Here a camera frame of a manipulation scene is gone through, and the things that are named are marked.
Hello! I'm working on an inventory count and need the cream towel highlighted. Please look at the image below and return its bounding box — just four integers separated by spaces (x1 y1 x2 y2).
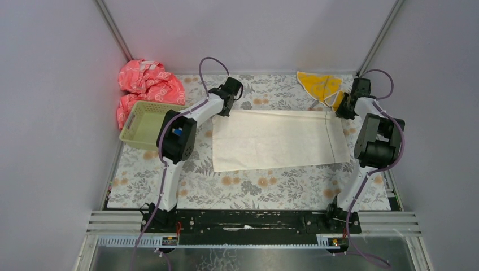
212 110 350 172

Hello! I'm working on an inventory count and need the blue towel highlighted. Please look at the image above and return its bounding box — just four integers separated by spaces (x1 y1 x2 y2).
172 128 182 137

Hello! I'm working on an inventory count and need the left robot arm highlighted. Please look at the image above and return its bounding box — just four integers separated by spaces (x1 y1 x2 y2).
149 77 243 220

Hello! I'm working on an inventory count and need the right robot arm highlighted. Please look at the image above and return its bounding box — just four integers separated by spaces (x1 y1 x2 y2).
326 78 405 231

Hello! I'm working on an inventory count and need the yellow towel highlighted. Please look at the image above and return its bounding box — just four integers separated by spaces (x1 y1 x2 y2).
296 72 346 111

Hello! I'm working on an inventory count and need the pink patterned cloth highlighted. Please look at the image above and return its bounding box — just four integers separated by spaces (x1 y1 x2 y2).
116 59 186 129

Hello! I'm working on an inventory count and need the green plastic basket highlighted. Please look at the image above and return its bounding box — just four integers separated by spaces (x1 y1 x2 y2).
119 101 186 151

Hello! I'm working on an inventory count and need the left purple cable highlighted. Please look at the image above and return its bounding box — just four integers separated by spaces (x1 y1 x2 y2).
129 56 231 271

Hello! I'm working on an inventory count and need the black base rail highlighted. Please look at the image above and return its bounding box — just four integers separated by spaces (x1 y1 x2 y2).
140 209 362 246

